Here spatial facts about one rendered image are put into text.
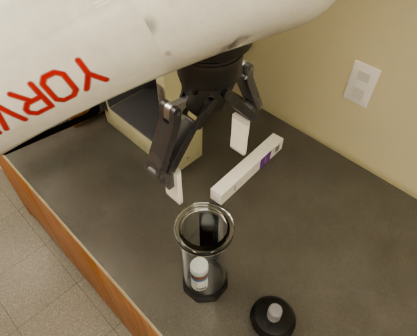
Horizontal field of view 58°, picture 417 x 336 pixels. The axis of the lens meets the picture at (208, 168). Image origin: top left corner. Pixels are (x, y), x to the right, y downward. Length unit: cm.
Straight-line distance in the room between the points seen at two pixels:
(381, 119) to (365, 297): 45
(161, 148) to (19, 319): 166
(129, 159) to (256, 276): 50
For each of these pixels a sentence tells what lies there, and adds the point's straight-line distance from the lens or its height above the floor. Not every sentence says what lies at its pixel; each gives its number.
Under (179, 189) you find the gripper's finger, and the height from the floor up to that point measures 134.
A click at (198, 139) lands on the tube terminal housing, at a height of 101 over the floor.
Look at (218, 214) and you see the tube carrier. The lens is 70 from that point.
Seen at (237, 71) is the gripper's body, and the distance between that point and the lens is 42.
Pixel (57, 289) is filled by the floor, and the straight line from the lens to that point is 202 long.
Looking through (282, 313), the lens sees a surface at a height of 98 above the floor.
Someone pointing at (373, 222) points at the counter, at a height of 94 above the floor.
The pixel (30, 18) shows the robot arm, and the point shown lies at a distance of 22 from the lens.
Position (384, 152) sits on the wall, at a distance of 113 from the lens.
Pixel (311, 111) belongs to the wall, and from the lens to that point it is 118.
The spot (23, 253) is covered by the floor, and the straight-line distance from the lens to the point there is 219.
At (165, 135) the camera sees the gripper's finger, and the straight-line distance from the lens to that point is 44.
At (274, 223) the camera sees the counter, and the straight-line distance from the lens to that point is 96.
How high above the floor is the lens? 173
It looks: 48 degrees down
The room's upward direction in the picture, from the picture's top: straight up
